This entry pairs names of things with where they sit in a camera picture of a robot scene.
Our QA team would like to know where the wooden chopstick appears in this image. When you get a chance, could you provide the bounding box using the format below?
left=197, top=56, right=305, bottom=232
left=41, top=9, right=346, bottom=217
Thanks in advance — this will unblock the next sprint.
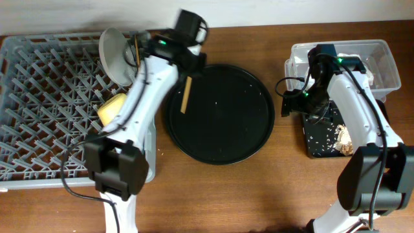
left=134, top=35, right=140, bottom=70
left=180, top=76, right=192, bottom=114

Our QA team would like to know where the pale green plate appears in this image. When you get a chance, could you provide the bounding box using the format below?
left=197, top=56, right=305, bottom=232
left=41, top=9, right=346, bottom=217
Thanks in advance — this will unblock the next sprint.
left=98, top=27, right=136, bottom=87

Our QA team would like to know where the yellow bowl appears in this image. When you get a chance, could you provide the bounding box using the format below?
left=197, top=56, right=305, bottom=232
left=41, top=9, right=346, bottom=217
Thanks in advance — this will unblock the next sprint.
left=98, top=93, right=127, bottom=126

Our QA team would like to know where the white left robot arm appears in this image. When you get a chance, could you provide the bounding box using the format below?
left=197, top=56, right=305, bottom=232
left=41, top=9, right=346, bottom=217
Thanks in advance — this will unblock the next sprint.
left=83, top=10, right=209, bottom=232

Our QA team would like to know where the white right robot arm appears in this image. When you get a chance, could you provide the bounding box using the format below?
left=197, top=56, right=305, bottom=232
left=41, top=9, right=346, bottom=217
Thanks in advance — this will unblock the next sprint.
left=281, top=43, right=413, bottom=233

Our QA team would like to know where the grey dishwasher rack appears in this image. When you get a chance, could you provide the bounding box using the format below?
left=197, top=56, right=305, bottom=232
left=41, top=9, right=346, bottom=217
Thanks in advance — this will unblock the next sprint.
left=0, top=30, right=158, bottom=191

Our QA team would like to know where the black rectangular tray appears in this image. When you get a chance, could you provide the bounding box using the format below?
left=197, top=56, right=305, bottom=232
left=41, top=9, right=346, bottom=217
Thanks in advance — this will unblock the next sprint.
left=301, top=101, right=346, bottom=158

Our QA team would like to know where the food scraps pile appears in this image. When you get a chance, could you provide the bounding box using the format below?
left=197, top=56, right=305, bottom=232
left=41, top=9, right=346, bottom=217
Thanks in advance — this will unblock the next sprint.
left=334, top=124, right=353, bottom=156

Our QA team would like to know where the round black tray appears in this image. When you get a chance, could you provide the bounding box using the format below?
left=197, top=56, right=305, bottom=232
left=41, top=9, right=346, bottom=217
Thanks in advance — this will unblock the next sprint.
left=164, top=64, right=275, bottom=165

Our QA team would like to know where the clear plastic bin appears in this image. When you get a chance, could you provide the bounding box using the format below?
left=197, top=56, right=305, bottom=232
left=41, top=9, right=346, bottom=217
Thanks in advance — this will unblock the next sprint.
left=285, top=39, right=401, bottom=102

